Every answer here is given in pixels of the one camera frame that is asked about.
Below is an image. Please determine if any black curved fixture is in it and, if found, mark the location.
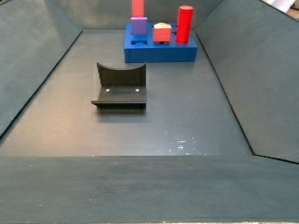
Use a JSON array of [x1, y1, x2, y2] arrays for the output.
[[91, 64, 147, 107]]

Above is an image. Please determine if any red pentagon peg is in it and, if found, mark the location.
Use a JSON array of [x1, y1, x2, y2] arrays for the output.
[[154, 23, 173, 43]]

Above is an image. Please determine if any purple square peg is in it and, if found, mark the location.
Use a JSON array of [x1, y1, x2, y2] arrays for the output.
[[131, 17, 147, 35]]

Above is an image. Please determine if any red hexagonal peg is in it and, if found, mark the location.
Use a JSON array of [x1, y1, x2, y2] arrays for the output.
[[177, 5, 194, 44]]

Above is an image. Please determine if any blue shape sorter base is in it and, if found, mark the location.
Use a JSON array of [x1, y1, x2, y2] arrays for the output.
[[124, 23, 198, 63]]

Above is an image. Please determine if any orange rectangular peg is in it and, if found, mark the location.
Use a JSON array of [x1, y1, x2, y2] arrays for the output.
[[131, 0, 146, 18]]

